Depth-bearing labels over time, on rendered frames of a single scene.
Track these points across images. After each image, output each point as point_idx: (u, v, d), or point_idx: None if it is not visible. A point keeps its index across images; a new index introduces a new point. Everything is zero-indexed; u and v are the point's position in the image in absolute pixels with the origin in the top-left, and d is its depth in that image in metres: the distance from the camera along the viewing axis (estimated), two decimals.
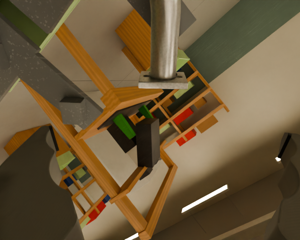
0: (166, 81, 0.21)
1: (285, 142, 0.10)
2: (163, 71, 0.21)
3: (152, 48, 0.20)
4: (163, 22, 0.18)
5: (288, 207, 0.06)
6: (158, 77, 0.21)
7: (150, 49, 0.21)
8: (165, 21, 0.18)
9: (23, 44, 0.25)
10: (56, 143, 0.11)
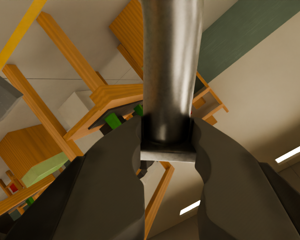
0: (171, 148, 0.12)
1: (191, 127, 0.11)
2: (166, 131, 0.11)
3: (145, 89, 0.11)
4: (167, 44, 0.09)
5: (209, 191, 0.07)
6: (157, 141, 0.12)
7: (143, 90, 0.11)
8: (173, 42, 0.09)
9: None
10: (143, 134, 0.12)
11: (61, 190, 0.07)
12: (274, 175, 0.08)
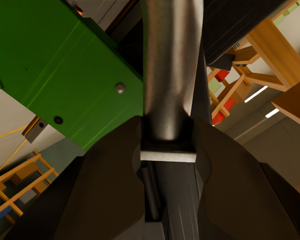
0: (171, 148, 0.12)
1: (191, 127, 0.11)
2: (166, 131, 0.11)
3: (145, 89, 0.11)
4: (167, 44, 0.09)
5: (209, 191, 0.07)
6: (157, 141, 0.12)
7: (143, 90, 0.11)
8: (173, 42, 0.09)
9: None
10: (143, 134, 0.12)
11: (61, 190, 0.07)
12: (274, 175, 0.08)
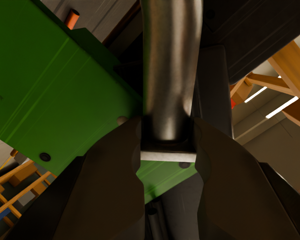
0: (171, 148, 0.12)
1: (191, 127, 0.11)
2: (166, 131, 0.11)
3: (145, 89, 0.11)
4: (167, 44, 0.09)
5: (209, 191, 0.07)
6: (157, 141, 0.12)
7: (143, 90, 0.11)
8: (173, 42, 0.09)
9: None
10: (143, 134, 0.12)
11: (61, 190, 0.07)
12: (274, 175, 0.08)
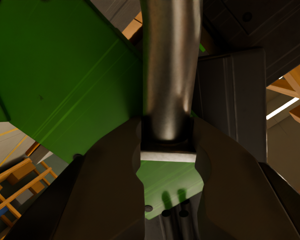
0: (171, 148, 0.12)
1: (191, 127, 0.11)
2: (166, 131, 0.11)
3: (145, 89, 0.11)
4: (167, 44, 0.09)
5: (209, 191, 0.07)
6: (157, 141, 0.12)
7: (143, 90, 0.11)
8: (172, 42, 0.09)
9: None
10: (143, 134, 0.12)
11: (61, 190, 0.07)
12: (274, 175, 0.08)
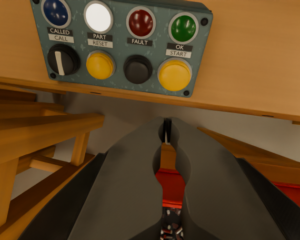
0: None
1: (169, 127, 0.11)
2: None
3: None
4: None
5: (191, 192, 0.07)
6: None
7: None
8: None
9: None
10: (165, 135, 0.11)
11: (83, 185, 0.07)
12: (250, 169, 0.08)
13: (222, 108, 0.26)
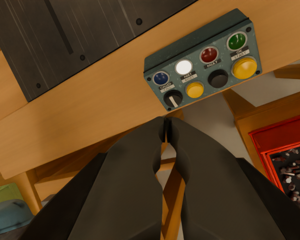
0: None
1: (169, 127, 0.11)
2: None
3: None
4: None
5: (191, 192, 0.07)
6: None
7: None
8: None
9: None
10: (165, 135, 0.11)
11: (83, 185, 0.07)
12: (250, 169, 0.08)
13: None
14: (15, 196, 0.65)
